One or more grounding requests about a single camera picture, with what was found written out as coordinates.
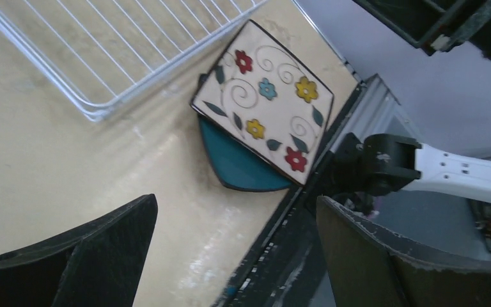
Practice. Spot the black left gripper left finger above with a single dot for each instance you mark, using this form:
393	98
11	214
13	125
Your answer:
98	263

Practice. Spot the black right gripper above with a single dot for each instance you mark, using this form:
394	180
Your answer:
436	26

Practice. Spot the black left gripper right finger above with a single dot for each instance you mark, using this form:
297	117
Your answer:
370	265

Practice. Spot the square floral plate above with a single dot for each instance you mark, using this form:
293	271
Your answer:
263	96

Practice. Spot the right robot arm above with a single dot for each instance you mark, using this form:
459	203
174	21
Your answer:
386	163

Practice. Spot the teal square plate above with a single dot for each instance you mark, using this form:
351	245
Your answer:
235	166

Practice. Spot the black table edge rail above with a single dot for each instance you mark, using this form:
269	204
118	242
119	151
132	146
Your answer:
284	266

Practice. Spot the white wire dish rack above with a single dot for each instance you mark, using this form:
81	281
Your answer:
102	54

